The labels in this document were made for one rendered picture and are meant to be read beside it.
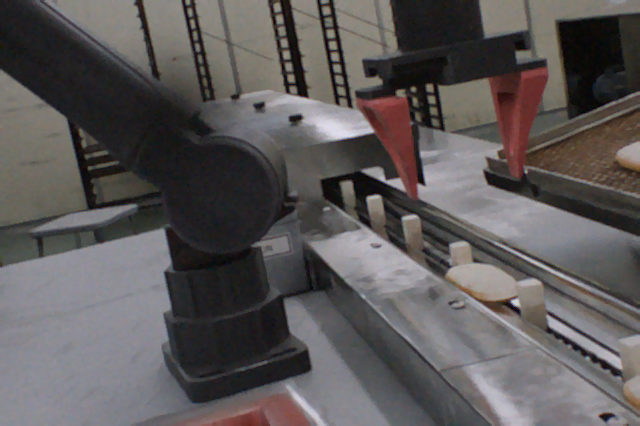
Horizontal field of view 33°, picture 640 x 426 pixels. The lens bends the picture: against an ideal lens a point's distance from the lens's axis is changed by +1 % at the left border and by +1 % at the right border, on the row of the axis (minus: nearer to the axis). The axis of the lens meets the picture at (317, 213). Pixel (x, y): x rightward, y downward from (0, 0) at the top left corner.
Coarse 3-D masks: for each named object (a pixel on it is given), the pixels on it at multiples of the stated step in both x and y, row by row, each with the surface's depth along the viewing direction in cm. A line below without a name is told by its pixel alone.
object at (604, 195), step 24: (576, 120) 102; (600, 120) 102; (528, 144) 101; (552, 144) 101; (576, 144) 98; (600, 144) 95; (624, 144) 91; (504, 168) 96; (528, 168) 90; (552, 168) 92; (576, 168) 89; (600, 168) 87; (624, 168) 84; (576, 192) 82; (600, 192) 77; (624, 192) 73
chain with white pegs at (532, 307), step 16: (352, 192) 122; (368, 208) 109; (384, 224) 108; (416, 224) 94; (416, 240) 94; (432, 256) 92; (464, 256) 80; (528, 288) 67; (512, 304) 73; (528, 304) 67; (544, 304) 67; (544, 320) 67; (560, 336) 65; (624, 352) 54; (608, 368) 59; (624, 368) 54
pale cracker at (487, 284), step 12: (456, 276) 76; (468, 276) 75; (480, 276) 75; (492, 276) 74; (504, 276) 73; (468, 288) 73; (480, 288) 72; (492, 288) 72; (504, 288) 72; (480, 300) 72; (492, 300) 71; (504, 300) 71
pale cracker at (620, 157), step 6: (636, 144) 86; (624, 150) 85; (630, 150) 84; (636, 150) 83; (618, 156) 85; (624, 156) 84; (630, 156) 83; (636, 156) 82; (618, 162) 85; (624, 162) 83; (630, 162) 82; (636, 162) 81; (630, 168) 82; (636, 168) 81
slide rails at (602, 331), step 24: (360, 192) 125; (360, 216) 110; (384, 216) 109; (432, 240) 93; (456, 240) 91; (432, 264) 85; (480, 264) 82; (504, 264) 80; (552, 288) 72; (504, 312) 69; (552, 312) 67; (576, 312) 66; (600, 336) 61; (624, 336) 60; (576, 360) 58; (600, 384) 54
